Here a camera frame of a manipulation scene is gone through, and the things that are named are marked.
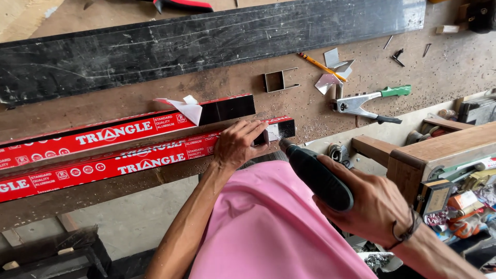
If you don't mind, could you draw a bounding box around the person's right hand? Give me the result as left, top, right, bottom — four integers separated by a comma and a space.
312, 154, 417, 249

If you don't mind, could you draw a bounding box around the person's left hand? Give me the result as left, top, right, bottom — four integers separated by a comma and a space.
213, 119, 271, 171

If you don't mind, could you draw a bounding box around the dark green power drill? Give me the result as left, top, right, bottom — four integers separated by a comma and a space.
278, 138, 355, 212

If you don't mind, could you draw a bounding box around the red-wrapped black aluminium profile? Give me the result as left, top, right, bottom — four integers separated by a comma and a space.
0, 115, 296, 204
0, 93, 257, 171

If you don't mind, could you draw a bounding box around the plastic bag of screws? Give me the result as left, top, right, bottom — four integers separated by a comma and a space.
356, 251, 404, 274

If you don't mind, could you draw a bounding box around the white peeled film flap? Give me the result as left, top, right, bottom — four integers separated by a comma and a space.
154, 95, 203, 126

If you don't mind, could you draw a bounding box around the short square metal tube piece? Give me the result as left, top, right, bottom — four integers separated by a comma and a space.
263, 67, 300, 94

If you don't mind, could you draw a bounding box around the pink shirt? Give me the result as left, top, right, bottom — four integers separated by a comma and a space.
189, 160, 378, 279

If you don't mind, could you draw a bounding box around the wooden tool tray with clutter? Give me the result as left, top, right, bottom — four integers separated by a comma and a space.
351, 121, 496, 249

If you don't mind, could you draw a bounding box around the long black scratched board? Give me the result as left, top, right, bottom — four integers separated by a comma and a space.
0, 0, 427, 107

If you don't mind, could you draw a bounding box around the grey sheet metal scrap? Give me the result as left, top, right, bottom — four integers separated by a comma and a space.
314, 73, 342, 96
324, 48, 355, 80

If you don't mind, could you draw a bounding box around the yellow pencil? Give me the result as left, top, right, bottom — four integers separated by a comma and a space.
297, 52, 348, 83

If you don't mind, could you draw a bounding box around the shelf with tools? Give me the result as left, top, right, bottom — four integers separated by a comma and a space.
405, 92, 496, 146

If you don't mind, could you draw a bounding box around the red and black hand tool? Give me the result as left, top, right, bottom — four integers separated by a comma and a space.
137, 0, 214, 14

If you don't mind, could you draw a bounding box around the black machine on floor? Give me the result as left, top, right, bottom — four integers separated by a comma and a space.
0, 225, 113, 279

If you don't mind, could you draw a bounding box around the black machine on bench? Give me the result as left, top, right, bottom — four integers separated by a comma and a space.
464, 0, 496, 34

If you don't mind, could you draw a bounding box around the dark cord bracelet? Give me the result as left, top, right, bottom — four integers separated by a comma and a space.
385, 205, 423, 252

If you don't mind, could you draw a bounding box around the green-handled rivet gun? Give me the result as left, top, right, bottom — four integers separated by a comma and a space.
330, 84, 412, 125

